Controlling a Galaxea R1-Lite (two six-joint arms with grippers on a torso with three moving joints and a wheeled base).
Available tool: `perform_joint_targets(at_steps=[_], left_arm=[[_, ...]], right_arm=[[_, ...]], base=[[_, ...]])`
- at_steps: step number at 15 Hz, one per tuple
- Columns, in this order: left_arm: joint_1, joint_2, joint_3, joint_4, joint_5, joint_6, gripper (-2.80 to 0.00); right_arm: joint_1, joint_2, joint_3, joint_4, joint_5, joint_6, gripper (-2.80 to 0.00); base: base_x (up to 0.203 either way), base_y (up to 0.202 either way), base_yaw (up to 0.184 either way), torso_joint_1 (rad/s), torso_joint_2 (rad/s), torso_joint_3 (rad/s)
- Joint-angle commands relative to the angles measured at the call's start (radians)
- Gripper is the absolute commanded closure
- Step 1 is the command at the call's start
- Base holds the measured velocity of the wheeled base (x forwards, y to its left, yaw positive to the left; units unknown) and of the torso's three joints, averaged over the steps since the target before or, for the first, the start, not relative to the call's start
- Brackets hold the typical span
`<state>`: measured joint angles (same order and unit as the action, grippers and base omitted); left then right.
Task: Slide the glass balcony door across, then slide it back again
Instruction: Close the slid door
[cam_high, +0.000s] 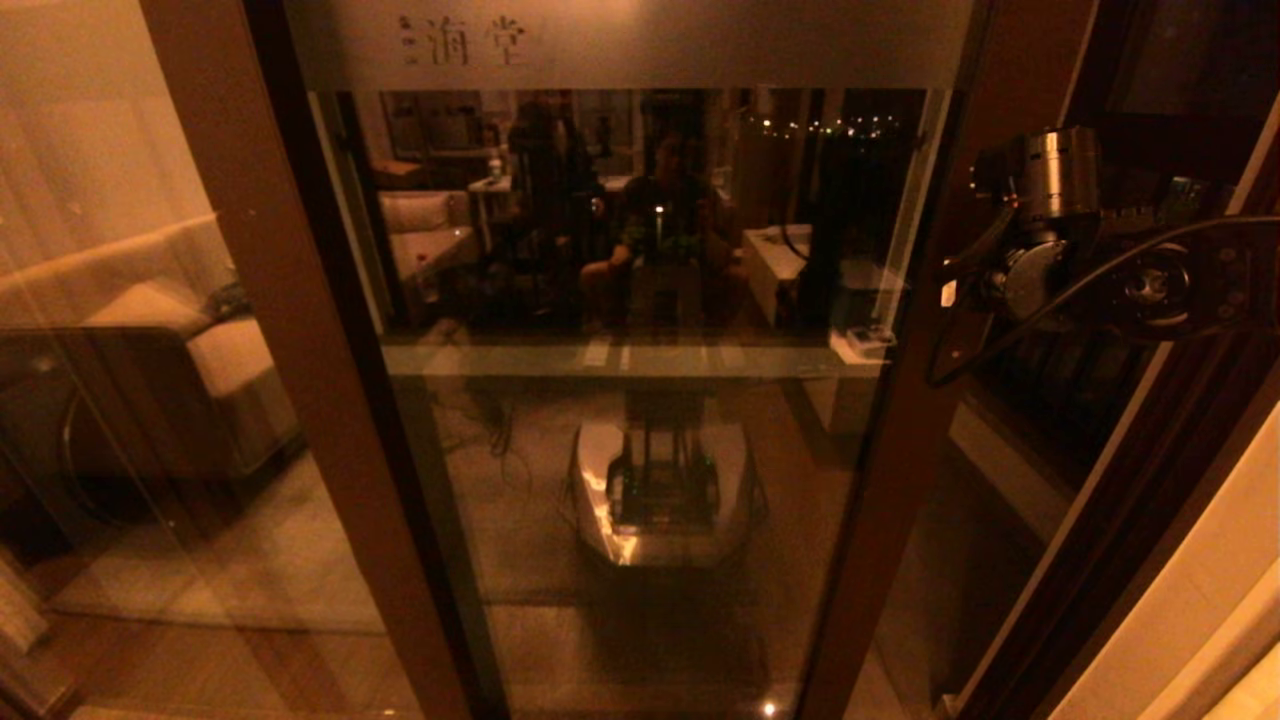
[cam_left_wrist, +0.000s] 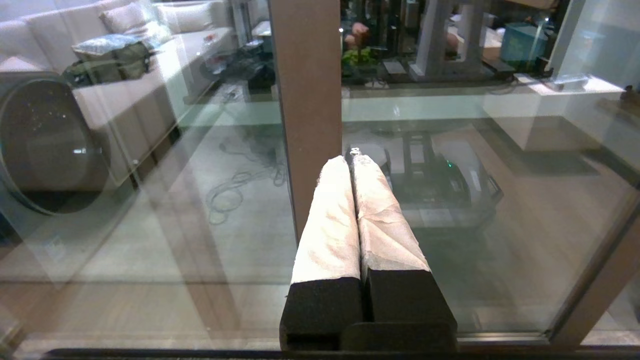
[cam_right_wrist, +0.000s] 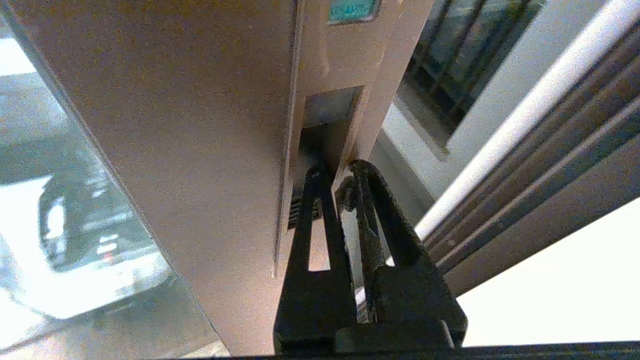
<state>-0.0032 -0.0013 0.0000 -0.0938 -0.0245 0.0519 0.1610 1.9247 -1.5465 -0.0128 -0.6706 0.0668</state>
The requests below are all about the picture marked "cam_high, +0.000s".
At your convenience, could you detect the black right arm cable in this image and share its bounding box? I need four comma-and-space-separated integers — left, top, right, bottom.
926, 213, 1280, 388

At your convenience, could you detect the dark brown door jamb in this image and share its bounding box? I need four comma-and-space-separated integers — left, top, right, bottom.
945, 335, 1280, 720

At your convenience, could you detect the brown framed glass sliding door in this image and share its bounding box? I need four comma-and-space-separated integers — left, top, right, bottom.
250, 0, 1096, 720

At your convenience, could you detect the stone side window sill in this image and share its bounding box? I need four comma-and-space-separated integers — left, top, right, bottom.
948, 400, 1086, 513

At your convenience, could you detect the silver cylindrical right gripper motor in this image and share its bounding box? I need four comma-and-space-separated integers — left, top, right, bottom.
1013, 126, 1103, 223

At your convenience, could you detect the black braided cable sleeve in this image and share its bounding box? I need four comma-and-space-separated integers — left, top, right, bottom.
943, 203, 1019, 289

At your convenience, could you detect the grey sofa with light cushions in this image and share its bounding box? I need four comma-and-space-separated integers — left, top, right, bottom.
0, 215, 301, 481

